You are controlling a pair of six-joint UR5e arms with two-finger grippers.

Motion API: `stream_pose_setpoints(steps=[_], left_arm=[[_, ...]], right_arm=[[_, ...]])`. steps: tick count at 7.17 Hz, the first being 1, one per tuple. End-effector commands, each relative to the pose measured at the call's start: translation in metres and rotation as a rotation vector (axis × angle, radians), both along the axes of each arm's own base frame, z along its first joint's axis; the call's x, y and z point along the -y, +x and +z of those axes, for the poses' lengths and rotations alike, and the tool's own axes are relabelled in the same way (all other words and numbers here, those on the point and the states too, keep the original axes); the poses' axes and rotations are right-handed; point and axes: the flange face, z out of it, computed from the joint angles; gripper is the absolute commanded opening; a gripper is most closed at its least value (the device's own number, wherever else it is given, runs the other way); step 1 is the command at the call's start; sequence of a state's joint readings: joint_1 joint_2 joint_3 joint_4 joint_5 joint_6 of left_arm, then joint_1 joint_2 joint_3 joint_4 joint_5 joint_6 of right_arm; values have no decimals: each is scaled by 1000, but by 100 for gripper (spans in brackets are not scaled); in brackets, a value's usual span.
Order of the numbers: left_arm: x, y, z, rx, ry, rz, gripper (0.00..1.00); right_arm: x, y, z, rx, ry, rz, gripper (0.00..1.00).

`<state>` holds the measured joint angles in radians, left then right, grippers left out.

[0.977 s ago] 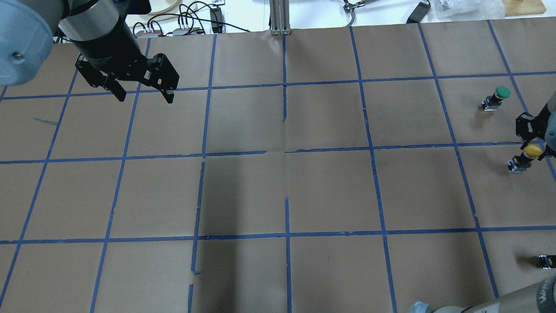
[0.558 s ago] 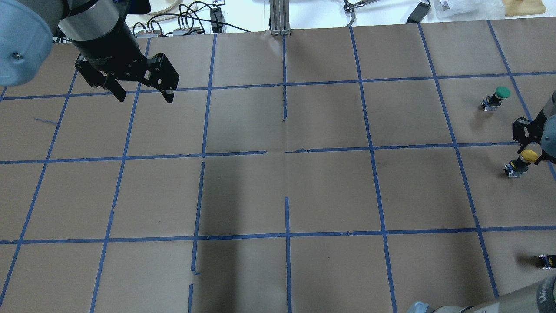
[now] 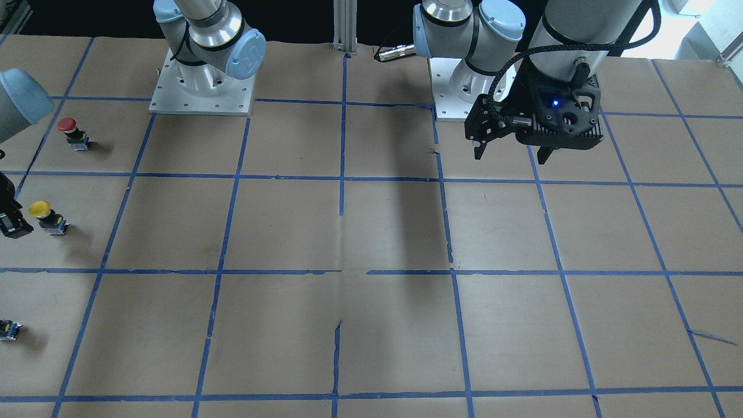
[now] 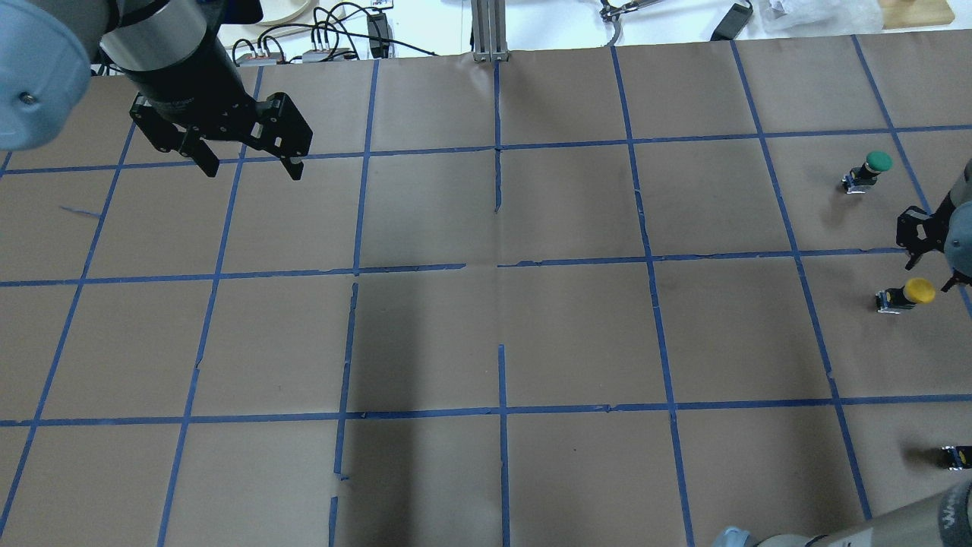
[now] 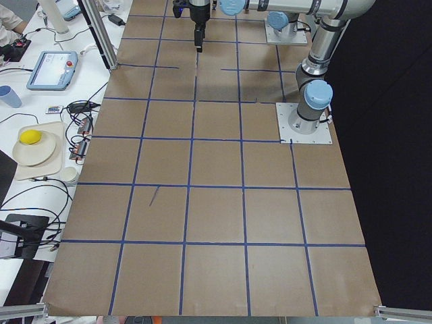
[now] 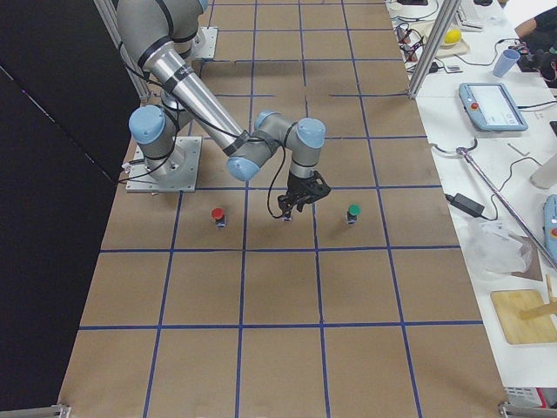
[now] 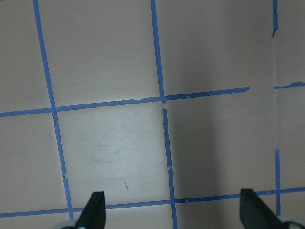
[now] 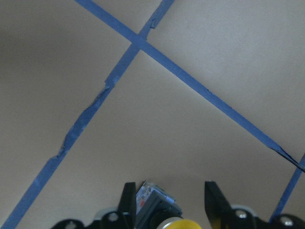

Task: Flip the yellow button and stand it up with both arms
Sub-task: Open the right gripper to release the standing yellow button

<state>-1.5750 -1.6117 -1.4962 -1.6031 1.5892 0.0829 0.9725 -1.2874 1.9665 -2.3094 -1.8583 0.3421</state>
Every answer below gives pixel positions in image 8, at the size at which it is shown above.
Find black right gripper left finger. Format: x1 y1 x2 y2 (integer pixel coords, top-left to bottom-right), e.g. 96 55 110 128
118 182 136 229

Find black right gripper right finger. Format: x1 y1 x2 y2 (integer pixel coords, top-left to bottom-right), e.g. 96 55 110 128
204 181 231 229

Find yellow push button switch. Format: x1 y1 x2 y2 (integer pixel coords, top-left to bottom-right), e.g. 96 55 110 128
135 181 201 229

